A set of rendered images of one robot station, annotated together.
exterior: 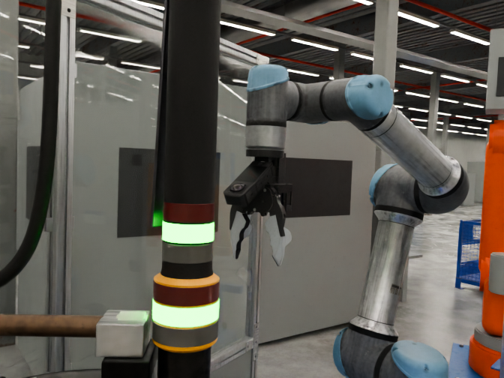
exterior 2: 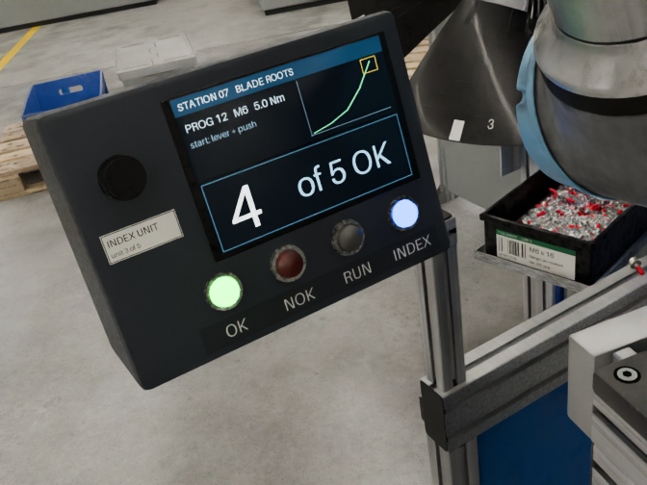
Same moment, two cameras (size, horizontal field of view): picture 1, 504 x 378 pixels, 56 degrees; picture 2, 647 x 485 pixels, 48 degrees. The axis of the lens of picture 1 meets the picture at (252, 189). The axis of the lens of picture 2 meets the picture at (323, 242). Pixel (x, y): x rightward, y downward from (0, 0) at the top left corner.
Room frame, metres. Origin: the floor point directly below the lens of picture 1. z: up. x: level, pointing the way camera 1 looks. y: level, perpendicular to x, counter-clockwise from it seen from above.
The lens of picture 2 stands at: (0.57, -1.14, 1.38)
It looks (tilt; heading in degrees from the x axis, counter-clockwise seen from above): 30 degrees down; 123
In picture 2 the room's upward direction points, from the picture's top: 10 degrees counter-clockwise
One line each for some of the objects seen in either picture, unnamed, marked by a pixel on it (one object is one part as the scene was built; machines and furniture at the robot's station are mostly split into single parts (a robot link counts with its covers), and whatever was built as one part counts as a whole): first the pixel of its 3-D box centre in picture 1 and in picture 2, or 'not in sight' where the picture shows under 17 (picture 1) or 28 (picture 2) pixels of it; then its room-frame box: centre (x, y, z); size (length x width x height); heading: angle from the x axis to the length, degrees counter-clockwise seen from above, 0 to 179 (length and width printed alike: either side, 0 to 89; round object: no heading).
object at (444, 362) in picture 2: not in sight; (439, 303); (0.34, -0.60, 0.96); 0.03 x 0.03 x 0.20; 58
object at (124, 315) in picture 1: (132, 327); not in sight; (0.31, 0.08, 1.54); 0.02 x 0.02 x 0.02; 3
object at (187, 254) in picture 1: (187, 250); not in sight; (0.31, 0.04, 1.60); 0.03 x 0.03 x 0.01
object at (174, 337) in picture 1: (185, 326); not in sight; (0.31, 0.04, 1.54); 0.04 x 0.04 x 0.01
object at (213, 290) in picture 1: (186, 287); not in sight; (0.31, 0.04, 1.57); 0.04 x 0.04 x 0.01
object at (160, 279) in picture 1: (186, 307); not in sight; (0.31, 0.04, 1.56); 0.04 x 0.04 x 0.05
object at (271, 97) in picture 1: (268, 97); not in sight; (0.89, -0.02, 1.78); 0.09 x 0.08 x 0.11; 128
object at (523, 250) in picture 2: not in sight; (573, 216); (0.39, -0.20, 0.85); 0.22 x 0.17 x 0.07; 74
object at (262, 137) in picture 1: (264, 139); not in sight; (0.89, -0.02, 1.70); 0.08 x 0.08 x 0.05
